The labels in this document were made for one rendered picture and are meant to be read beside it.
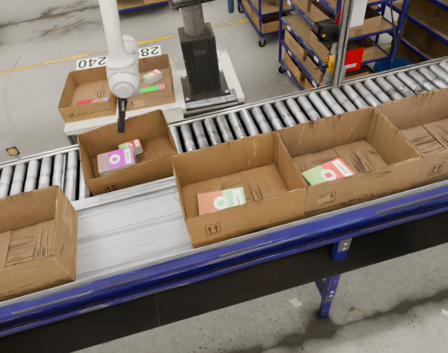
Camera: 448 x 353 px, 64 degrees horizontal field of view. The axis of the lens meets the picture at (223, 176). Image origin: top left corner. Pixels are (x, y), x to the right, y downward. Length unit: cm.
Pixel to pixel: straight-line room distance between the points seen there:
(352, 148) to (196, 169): 63
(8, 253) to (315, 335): 144
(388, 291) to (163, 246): 135
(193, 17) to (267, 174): 91
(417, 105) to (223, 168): 79
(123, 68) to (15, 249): 74
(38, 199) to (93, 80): 119
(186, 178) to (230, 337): 97
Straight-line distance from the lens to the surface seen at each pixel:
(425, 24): 331
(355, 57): 213
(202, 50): 193
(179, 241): 125
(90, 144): 176
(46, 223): 148
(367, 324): 209
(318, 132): 141
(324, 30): 193
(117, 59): 134
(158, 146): 175
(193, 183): 138
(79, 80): 245
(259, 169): 140
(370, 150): 152
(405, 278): 226
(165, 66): 236
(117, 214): 139
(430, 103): 164
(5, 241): 152
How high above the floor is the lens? 191
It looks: 47 degrees down
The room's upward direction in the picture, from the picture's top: 9 degrees counter-clockwise
